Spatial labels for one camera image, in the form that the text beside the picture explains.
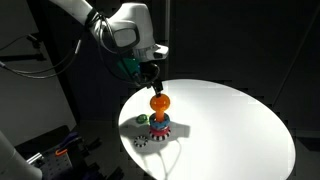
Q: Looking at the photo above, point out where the grey vertical pole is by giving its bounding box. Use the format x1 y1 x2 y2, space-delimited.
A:
163 0 172 80

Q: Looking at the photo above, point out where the orange ring holder peg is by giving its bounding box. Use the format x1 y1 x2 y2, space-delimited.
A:
154 110 166 122

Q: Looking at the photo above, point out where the black cable with metal connector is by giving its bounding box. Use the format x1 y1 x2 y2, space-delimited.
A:
0 39 83 81

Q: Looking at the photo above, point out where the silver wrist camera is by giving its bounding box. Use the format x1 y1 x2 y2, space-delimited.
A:
133 44 170 62

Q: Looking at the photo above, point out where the orange handled clamp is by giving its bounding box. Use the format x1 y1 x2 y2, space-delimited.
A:
54 148 69 157

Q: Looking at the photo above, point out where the green ring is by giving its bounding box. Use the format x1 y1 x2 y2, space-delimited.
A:
136 113 150 125

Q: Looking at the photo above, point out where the black tripod bar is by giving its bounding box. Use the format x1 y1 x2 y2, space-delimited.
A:
0 32 47 64

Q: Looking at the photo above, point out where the black looped cable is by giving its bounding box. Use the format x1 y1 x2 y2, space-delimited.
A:
84 12 142 85

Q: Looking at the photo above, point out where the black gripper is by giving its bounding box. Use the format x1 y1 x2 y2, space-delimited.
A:
136 62 165 96

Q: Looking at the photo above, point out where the silver aluminium extrusion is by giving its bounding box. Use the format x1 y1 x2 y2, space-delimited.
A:
25 152 45 166

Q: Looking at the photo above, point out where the blue ring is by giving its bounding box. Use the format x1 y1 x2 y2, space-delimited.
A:
148 113 171 130

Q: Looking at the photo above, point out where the red ring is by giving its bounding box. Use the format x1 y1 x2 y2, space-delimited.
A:
148 124 171 134

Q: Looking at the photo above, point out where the orange bumpy ring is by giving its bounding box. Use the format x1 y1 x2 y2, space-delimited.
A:
149 93 173 114

